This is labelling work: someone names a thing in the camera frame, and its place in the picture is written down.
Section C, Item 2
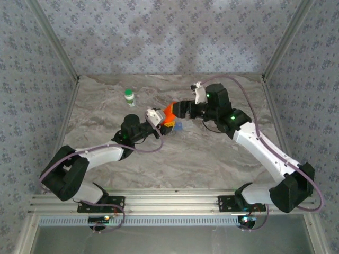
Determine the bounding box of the grey slotted cable duct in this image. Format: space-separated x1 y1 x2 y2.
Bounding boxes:
38 215 243 227

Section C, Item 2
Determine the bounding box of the aluminium mounting rail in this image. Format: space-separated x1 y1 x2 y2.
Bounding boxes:
28 188 317 214

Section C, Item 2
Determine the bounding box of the blue weekly pill organizer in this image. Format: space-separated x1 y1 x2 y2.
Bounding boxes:
172 120 194 133

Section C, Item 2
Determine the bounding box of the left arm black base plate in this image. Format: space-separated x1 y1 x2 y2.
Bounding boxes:
77 195 126 213

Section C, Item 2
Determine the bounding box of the orange pill bottle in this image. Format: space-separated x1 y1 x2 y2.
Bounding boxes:
162 101 177 124

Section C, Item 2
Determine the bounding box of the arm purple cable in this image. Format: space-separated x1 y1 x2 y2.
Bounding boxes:
200 75 324 231
39 112 164 235

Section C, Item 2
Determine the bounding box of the small controller board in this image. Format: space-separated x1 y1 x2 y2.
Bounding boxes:
88 215 111 224
237 215 257 226

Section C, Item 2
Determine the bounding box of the white pill bottle green cap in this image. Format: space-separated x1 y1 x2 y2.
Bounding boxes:
124 89 136 107

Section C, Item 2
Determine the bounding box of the aluminium table side rail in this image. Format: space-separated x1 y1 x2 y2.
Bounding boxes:
261 78 304 193
39 79 81 195

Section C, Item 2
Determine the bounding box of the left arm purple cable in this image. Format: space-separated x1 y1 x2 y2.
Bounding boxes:
39 112 164 235

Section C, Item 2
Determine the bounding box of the grey metal lower shelf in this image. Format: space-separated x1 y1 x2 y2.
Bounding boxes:
29 224 317 254

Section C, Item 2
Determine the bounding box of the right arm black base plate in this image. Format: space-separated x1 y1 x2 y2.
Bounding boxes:
217 195 266 212

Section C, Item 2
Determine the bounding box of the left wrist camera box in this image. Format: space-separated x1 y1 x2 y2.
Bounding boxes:
144 107 166 127

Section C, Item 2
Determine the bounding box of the aluminium frame post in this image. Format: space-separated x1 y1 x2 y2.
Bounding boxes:
261 0 316 81
25 0 81 82

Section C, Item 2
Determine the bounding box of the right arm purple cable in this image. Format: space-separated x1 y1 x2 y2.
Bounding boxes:
200 75 324 231

